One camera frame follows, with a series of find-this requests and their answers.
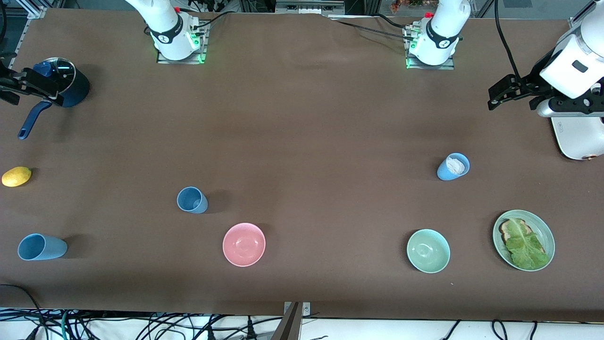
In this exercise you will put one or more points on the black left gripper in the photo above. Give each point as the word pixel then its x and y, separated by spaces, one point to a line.
pixel 534 80

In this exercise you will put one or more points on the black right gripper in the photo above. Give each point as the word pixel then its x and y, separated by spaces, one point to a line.
pixel 9 83

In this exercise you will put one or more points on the blue plastic cup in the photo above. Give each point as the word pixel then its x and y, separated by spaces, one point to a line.
pixel 188 200
pixel 443 174
pixel 47 248

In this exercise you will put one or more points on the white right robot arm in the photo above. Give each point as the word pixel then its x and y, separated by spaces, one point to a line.
pixel 165 23

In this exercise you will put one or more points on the glass pot lid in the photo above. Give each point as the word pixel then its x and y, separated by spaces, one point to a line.
pixel 63 75

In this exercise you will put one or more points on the dark blue saucepan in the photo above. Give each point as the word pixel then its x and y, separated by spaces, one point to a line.
pixel 78 92

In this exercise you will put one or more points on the white toaster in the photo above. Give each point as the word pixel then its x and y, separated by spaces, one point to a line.
pixel 578 141

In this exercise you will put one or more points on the yellow lemon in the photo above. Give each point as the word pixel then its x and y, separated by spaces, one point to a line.
pixel 16 176

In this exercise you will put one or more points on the crumpled white paper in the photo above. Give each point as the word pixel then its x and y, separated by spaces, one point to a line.
pixel 455 165

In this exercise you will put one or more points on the slice of toast bread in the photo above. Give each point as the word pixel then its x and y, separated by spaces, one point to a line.
pixel 505 231

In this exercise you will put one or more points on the mint green plate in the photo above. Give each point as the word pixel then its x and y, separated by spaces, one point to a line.
pixel 546 236

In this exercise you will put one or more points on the orange red object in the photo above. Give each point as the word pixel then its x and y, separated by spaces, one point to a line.
pixel 408 4

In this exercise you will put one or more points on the green lettuce leaf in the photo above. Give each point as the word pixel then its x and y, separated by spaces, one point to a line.
pixel 524 248

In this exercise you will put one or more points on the mint green bowl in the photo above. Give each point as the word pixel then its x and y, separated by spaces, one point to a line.
pixel 428 250

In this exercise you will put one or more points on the grey power strip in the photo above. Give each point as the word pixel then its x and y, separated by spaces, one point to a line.
pixel 309 6

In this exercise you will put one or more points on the pink bowl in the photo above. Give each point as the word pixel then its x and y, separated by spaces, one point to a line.
pixel 244 244

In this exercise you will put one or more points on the aluminium frame rail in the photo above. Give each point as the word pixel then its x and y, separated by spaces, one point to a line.
pixel 578 19
pixel 33 13

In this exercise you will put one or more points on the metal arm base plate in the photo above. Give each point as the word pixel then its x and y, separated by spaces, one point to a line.
pixel 446 67
pixel 165 61

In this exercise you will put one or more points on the silver table bracket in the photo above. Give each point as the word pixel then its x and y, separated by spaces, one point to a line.
pixel 306 309

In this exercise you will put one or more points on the grey metal post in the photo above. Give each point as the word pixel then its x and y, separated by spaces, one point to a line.
pixel 289 326

